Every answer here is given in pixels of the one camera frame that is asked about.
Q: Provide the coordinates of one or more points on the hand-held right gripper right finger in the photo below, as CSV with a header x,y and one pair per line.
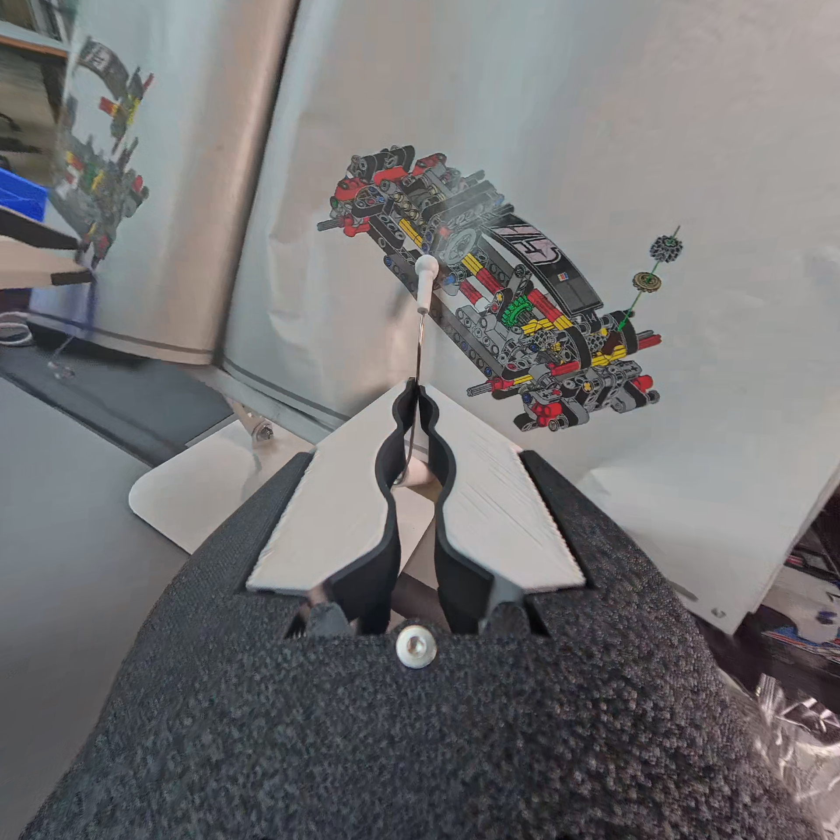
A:
x,y
512,525

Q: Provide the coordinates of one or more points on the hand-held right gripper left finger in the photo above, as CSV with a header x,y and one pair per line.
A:
x,y
315,525

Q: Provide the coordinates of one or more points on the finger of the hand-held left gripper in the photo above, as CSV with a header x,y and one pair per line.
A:
x,y
39,266
33,229

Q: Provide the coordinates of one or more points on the toy instruction booklet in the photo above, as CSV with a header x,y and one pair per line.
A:
x,y
590,98

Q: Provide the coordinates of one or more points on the grey desk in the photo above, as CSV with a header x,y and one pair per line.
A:
x,y
65,525

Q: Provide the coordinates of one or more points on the blue plastic parts bin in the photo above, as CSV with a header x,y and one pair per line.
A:
x,y
19,193

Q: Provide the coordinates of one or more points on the white metal book stand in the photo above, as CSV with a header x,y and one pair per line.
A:
x,y
197,485

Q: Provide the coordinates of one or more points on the clear plastic bag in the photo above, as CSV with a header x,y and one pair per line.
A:
x,y
800,722

